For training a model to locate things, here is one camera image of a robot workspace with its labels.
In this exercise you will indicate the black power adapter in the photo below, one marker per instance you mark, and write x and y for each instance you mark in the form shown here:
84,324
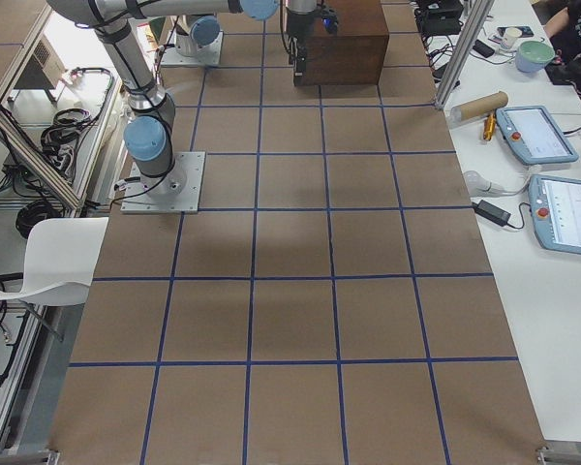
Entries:
491,212

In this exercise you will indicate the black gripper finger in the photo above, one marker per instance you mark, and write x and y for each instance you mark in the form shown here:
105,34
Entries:
299,64

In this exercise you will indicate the far teach pendant tablet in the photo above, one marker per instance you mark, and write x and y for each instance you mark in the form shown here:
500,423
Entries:
533,136

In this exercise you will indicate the aluminium frame post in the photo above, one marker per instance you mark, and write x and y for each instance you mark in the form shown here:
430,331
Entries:
476,19

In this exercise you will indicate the yellow utility knife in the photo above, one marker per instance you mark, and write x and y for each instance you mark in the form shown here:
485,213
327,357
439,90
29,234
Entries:
489,126

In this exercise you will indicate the green bowl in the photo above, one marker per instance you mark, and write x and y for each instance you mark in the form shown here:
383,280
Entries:
533,56

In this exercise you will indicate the near teach pendant tablet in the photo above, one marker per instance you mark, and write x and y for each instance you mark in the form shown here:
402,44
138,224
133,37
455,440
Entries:
556,212

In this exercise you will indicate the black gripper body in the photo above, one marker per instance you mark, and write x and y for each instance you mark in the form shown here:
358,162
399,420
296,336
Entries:
297,27

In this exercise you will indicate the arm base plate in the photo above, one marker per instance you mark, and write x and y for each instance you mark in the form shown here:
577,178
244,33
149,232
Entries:
206,57
178,192

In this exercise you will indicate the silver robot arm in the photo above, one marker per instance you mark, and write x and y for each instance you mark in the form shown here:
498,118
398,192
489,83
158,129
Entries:
148,138
193,32

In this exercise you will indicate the cardboard tube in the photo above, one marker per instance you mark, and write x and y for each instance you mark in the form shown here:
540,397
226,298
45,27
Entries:
479,106

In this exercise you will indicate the teach pendant tablet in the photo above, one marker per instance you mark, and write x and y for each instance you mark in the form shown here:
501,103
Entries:
556,212
533,136

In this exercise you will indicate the white chair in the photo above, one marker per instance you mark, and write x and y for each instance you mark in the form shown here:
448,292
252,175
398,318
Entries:
60,259

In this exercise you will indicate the dark wooden drawer cabinet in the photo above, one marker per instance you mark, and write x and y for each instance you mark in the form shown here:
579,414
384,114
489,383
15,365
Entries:
348,52

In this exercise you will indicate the white paper cup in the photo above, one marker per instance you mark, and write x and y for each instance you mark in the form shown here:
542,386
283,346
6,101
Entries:
509,38

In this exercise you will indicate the white light bulb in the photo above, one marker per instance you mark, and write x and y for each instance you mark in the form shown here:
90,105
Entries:
476,184

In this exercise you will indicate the black phone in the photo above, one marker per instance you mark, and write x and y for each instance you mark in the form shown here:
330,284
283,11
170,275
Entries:
482,49

